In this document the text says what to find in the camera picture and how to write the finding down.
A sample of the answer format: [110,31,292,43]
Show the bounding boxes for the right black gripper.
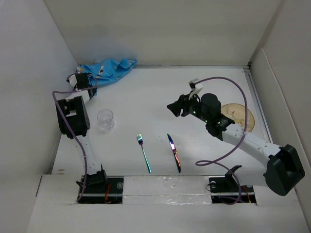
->
[166,91,210,123]

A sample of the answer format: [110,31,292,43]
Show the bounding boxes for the blue patterned cloth placemat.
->
[77,59,137,87]

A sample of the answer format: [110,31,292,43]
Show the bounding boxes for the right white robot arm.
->
[167,93,305,196]

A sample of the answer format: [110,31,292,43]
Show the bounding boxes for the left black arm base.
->
[78,176,124,204]

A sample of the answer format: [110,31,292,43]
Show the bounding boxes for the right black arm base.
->
[205,171,257,205]

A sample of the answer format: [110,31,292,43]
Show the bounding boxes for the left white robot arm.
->
[52,73,108,193]

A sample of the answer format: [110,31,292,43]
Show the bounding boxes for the iridescent knife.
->
[167,134,181,173]

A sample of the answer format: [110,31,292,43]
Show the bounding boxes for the iridescent fork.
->
[137,133,152,173]

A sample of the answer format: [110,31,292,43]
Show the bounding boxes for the clear plastic cup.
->
[97,109,115,132]

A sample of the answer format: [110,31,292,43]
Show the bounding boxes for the beige floral plate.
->
[221,103,255,132]

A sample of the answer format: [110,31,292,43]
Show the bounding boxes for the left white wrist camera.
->
[69,77,77,87]

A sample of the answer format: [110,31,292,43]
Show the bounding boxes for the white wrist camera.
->
[189,79,203,95]
[69,77,77,87]

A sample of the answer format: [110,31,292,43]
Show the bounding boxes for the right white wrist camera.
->
[189,79,203,95]

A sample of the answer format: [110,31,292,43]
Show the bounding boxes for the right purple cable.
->
[195,76,250,206]

